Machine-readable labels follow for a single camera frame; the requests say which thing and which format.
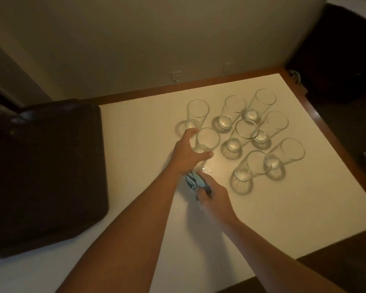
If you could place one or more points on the person's right hand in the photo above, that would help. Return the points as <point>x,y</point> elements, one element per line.
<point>218,204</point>

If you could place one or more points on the person's left hand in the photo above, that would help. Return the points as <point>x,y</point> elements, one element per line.
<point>183,155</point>

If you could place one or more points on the person's left thumb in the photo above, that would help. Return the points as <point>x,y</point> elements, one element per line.
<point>205,155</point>

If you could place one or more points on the person's right fingers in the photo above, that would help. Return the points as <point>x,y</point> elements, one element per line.
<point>208,187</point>

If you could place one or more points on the blue cleaning cloth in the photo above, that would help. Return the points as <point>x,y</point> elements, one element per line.
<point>194,183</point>

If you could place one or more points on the clear tall tumbler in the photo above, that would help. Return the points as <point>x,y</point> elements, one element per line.
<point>208,139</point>

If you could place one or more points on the person's left forearm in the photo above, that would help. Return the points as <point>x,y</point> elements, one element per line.
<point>131,234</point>

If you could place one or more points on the person's right forearm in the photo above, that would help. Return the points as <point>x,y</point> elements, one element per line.
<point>271,259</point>

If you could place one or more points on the cluster of clear drinking glasses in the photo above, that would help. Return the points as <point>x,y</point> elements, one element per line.
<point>247,134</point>

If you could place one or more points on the dark wooden cabinet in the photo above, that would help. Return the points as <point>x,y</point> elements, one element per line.
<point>338,57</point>

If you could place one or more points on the white wall socket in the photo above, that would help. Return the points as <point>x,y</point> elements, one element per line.
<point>177,76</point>

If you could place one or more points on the beige wall socket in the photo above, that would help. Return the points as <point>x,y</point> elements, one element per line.
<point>228,67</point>

